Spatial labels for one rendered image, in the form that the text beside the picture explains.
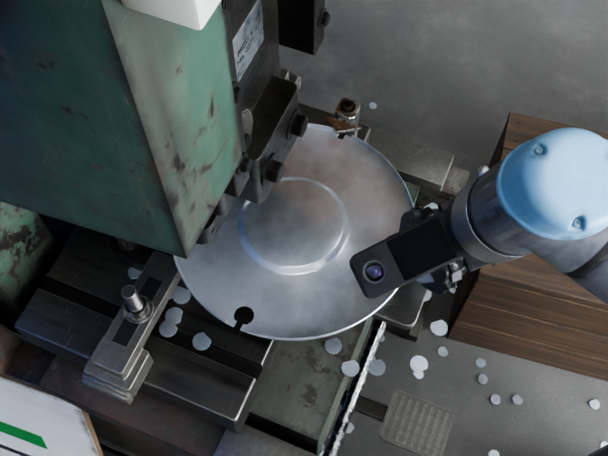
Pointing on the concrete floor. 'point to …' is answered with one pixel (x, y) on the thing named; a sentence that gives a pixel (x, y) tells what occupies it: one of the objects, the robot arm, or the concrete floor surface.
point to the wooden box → (531, 296)
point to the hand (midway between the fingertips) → (404, 262)
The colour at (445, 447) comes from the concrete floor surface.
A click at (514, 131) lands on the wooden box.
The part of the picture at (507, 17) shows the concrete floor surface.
